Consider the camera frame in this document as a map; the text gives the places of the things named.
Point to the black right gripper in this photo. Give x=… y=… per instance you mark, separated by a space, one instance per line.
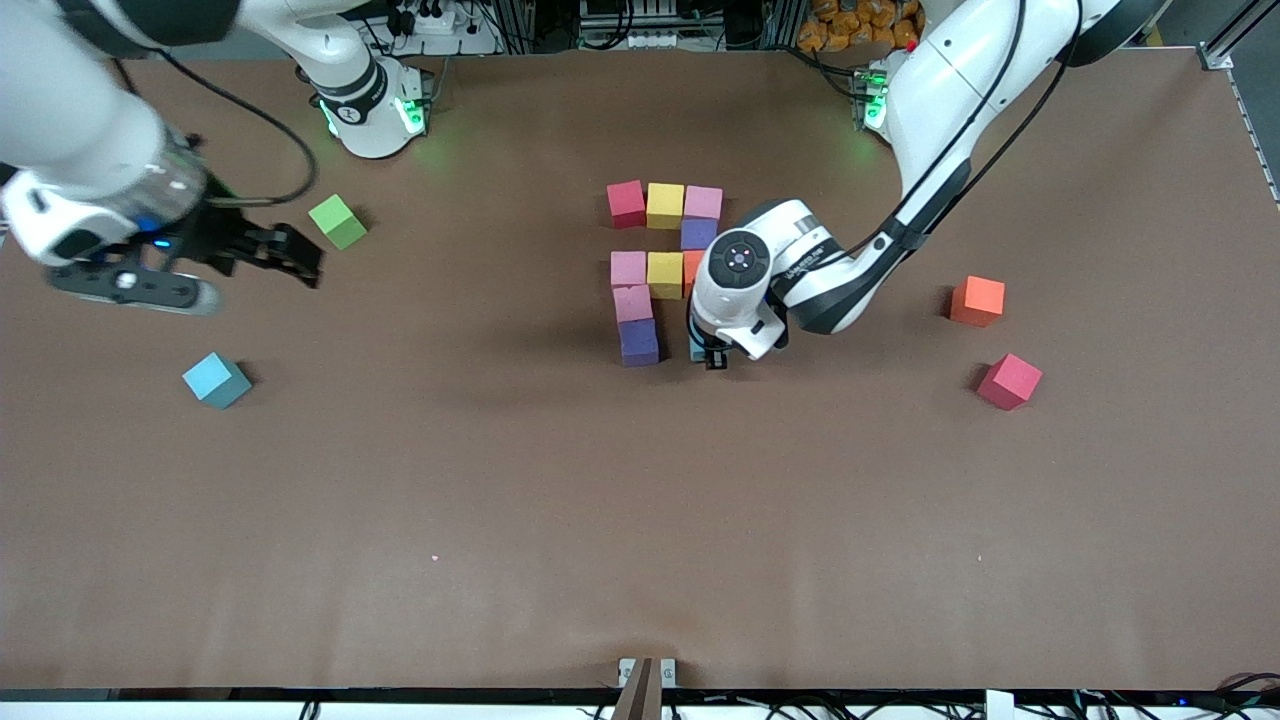
x=222 y=236

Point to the cyan foam cube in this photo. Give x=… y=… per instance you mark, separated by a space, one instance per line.
x=696 y=350
x=216 y=381

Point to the purple foam cube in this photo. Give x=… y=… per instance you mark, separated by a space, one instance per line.
x=638 y=343
x=697 y=234

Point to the orange foam cube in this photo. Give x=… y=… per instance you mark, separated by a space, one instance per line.
x=691 y=268
x=978 y=301

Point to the yellow foam cube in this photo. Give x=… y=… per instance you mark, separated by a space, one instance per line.
x=665 y=205
x=665 y=275

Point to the notched pink foam cube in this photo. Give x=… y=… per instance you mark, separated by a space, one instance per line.
x=632 y=304

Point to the red foam cube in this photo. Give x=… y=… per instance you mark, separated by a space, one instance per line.
x=627 y=204
x=1009 y=382

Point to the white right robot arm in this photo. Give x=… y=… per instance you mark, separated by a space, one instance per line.
x=80 y=120

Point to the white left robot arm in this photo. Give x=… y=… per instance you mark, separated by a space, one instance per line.
x=950 y=90

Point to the green foam cube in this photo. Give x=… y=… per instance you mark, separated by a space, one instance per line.
x=338 y=222

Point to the brown paper table cover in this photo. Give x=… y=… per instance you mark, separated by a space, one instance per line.
x=640 y=500

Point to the white power strip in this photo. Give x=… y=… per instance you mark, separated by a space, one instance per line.
x=445 y=25

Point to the grey electronics rack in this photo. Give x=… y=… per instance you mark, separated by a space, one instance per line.
x=640 y=20

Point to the orange snack bag pile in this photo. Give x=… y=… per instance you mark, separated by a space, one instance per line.
x=850 y=25

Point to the silver camera mount bracket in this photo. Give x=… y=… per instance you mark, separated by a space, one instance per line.
x=647 y=672

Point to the brown camera pole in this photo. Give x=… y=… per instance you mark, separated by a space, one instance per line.
x=638 y=700

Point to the aluminium frame post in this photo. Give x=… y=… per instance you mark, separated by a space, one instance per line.
x=1218 y=55

